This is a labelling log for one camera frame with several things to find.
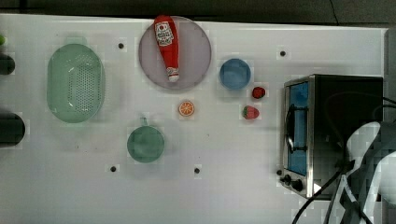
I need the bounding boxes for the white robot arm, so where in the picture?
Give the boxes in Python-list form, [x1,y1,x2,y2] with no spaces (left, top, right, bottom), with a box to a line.
[323,122,395,224]

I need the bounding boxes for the black toaster oven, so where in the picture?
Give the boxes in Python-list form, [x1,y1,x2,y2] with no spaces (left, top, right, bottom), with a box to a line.
[280,74,384,200]

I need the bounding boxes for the orange slice toy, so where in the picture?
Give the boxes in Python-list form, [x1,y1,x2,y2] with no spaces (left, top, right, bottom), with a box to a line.
[178,101,195,117]

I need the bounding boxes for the strawberry toy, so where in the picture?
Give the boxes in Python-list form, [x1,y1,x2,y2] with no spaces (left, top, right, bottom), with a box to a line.
[242,105,260,119]

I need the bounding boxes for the blue cup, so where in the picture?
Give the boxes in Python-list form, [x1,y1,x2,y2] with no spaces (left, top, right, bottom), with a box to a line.
[219,59,251,91]

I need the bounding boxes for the grey round plate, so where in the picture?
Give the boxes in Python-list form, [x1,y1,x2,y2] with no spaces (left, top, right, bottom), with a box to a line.
[138,16,211,90]

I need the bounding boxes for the red tomato toy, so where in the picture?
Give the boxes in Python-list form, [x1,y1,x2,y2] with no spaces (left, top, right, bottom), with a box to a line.
[251,87,266,99]

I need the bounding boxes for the red ketchup bottle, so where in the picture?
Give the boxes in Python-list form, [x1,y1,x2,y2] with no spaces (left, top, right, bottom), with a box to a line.
[153,15,179,82]

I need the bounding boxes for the green perforated colander basket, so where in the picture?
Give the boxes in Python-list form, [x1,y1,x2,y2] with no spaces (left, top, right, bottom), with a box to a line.
[47,37,106,123]

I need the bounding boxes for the black round pan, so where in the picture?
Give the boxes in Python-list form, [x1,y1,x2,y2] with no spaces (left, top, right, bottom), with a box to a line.
[0,113,25,147]

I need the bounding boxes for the green mug with handle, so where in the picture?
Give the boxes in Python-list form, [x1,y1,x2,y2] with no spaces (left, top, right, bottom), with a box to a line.
[127,117,165,163]

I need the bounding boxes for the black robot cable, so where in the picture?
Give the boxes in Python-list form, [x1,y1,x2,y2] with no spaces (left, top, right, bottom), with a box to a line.
[291,92,396,224]

